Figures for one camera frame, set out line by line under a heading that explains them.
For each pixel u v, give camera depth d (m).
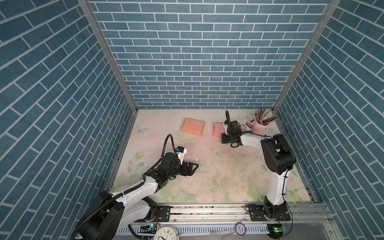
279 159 0.53
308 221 0.74
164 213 0.73
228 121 0.92
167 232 0.65
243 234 0.69
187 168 0.74
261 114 1.02
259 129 1.00
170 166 0.67
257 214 0.74
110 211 0.41
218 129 1.11
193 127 1.06
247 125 1.09
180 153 0.76
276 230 0.70
